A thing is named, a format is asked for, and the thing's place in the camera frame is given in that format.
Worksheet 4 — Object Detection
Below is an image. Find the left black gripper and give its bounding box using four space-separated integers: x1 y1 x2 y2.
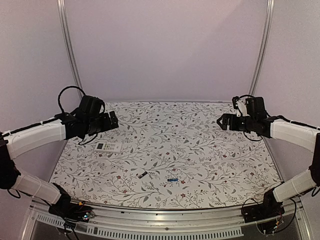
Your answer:
85 111 119 137

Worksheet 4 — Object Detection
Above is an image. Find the white remote control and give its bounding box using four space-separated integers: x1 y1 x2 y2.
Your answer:
94 142 122 153

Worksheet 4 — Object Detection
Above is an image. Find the black battery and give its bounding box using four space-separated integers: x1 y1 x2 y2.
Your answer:
138 171 148 179

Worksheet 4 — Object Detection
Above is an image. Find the blue battery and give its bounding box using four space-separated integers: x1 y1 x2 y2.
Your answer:
167 178 178 182

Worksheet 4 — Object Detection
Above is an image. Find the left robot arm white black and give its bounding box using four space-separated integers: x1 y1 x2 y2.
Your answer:
0 95 119 217

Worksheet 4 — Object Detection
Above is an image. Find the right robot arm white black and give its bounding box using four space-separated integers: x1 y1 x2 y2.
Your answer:
216 94 320 218

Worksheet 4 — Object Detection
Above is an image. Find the floral table mat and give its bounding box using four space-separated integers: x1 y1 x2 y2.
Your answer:
50 102 282 209

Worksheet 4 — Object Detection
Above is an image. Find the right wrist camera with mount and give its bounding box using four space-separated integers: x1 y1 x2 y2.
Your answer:
232 94 251 118

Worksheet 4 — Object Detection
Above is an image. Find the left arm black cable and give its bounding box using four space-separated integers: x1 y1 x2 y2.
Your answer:
57 86 86 116

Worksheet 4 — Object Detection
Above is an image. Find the right aluminium frame post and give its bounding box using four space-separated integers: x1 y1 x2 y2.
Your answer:
248 0 275 95

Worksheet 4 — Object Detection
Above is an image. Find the aluminium frame post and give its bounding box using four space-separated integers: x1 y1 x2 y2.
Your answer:
57 0 82 88
248 0 275 95

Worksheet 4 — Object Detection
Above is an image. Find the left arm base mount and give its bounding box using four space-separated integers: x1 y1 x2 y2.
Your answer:
48 201 95 223

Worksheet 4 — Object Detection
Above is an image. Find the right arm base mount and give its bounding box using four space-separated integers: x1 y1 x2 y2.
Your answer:
241 198 285 235

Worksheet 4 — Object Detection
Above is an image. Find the front aluminium rail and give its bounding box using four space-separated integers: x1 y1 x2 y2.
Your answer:
29 198 303 230

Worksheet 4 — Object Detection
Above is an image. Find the perforated white cable duct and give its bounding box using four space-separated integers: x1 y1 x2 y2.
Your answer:
36 212 245 238

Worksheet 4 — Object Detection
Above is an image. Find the left aluminium frame post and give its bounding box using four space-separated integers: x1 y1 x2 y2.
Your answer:
57 0 82 88

